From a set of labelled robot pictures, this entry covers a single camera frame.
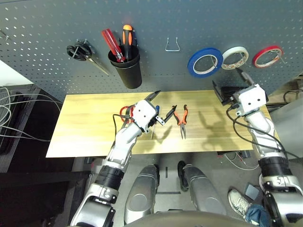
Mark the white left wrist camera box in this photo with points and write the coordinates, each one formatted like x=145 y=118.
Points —
x=144 y=113

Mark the silver left robot leg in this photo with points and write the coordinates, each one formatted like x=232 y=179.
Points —
x=142 y=196

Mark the silver robot leg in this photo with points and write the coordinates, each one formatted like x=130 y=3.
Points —
x=203 y=191
x=142 y=196

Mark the blue tape roll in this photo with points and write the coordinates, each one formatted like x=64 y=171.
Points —
x=191 y=68

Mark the red tape roll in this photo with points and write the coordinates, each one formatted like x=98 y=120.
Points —
x=255 y=60

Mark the grey perforated pegboard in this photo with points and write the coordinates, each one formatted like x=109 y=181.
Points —
x=165 y=19

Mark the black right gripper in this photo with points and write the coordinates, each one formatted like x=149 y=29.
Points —
x=229 y=95

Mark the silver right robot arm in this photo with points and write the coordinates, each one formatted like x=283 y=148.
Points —
x=260 y=125

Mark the white side panel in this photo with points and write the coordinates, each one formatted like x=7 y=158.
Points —
x=11 y=75

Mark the grey foot pedal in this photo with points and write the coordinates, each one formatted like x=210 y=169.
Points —
x=252 y=191

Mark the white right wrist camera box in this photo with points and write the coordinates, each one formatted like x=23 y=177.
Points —
x=251 y=99

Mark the grey robot torso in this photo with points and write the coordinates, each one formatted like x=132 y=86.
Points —
x=184 y=220

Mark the silver right robot leg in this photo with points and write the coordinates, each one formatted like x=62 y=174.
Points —
x=203 y=191

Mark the white grey sneaker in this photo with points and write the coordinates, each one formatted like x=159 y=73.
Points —
x=239 y=202

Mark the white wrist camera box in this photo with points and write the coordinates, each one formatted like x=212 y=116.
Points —
x=251 y=99
x=144 y=113

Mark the metal peg hook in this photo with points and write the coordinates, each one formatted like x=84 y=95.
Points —
x=4 y=35

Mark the grey machine housing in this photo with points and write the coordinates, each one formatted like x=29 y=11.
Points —
x=291 y=127

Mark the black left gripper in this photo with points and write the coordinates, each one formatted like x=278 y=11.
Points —
x=156 y=119

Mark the orange black needle-nose pliers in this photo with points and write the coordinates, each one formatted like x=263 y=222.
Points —
x=182 y=120

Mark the blue jeans leg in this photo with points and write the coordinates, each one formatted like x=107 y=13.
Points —
x=256 y=214

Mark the black tool cup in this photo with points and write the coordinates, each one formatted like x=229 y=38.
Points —
x=130 y=75

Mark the white tape roll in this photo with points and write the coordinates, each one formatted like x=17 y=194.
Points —
x=233 y=50

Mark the black equipment box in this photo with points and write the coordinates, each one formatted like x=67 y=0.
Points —
x=26 y=146

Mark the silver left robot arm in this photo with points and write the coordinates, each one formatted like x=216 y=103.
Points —
x=123 y=142

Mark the black box under table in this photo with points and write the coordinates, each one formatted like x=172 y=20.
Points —
x=245 y=154

